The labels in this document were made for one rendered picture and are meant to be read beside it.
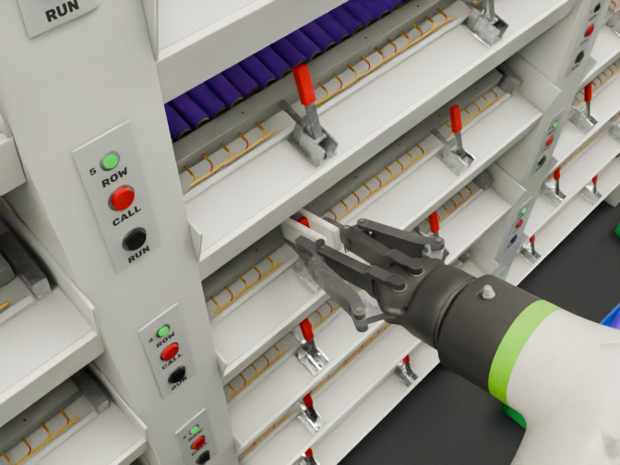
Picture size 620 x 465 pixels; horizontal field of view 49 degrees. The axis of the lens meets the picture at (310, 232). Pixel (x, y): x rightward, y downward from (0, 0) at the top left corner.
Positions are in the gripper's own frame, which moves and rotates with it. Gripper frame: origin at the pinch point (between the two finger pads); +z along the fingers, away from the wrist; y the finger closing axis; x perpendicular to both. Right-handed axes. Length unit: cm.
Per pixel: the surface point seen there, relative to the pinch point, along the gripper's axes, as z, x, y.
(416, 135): 5.0, -2.6, 23.7
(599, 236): 15, -82, 102
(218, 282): 4.9, -2.6, -9.9
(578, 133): 5, -27, 68
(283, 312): 0.3, -7.9, -5.8
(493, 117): 2.7, -6.6, 37.4
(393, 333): 12, -45, 22
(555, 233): 15, -66, 81
